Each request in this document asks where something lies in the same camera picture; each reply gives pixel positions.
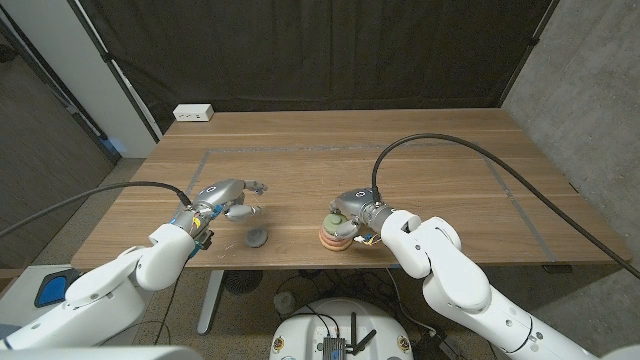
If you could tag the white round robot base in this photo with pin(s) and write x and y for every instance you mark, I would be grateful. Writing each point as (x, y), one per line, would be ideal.
(300, 330)

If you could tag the black backdrop stand pole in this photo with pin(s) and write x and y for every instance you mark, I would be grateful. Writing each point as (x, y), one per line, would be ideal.
(534, 41)
(106, 56)

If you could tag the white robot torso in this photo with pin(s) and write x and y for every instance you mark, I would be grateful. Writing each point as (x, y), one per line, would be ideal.
(100, 354)

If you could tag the red toy disc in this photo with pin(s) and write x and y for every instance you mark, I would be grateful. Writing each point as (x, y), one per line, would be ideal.
(330, 242)

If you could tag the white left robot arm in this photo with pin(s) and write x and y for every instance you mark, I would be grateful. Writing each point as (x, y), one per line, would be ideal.
(105, 290)

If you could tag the black box on floor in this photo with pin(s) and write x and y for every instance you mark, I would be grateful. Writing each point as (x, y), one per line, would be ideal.
(435, 348)

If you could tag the grey radio module with antennas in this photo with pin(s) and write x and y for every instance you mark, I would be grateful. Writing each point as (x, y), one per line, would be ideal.
(334, 346)

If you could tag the blue foot pedal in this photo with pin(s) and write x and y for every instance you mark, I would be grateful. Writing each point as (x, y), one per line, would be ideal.
(52, 289)

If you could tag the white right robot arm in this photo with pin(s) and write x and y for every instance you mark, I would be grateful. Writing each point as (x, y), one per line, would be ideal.
(450, 280)

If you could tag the black round floor fan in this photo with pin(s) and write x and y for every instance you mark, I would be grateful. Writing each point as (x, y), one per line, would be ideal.
(243, 281)

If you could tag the grey round floor object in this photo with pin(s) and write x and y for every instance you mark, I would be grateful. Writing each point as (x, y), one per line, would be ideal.
(285, 302)

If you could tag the pink toy disc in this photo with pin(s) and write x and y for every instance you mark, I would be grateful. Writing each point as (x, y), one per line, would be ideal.
(326, 234)

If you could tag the large orange toy disc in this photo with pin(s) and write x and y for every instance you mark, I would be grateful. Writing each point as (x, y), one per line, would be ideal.
(334, 248)

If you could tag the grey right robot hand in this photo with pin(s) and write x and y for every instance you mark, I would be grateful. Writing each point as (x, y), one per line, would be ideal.
(362, 202)

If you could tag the green toy disc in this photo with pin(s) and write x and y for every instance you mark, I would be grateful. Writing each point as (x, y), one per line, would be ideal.
(330, 222)

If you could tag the white power strip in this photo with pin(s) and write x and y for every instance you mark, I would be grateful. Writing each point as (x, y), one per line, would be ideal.
(193, 112)

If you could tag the white floor platform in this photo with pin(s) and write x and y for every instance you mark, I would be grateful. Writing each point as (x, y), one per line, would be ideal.
(20, 290)

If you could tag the grey toy disc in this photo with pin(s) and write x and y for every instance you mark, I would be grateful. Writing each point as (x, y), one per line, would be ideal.
(256, 237)

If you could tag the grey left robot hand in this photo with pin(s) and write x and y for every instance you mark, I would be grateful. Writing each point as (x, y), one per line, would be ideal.
(220, 195)

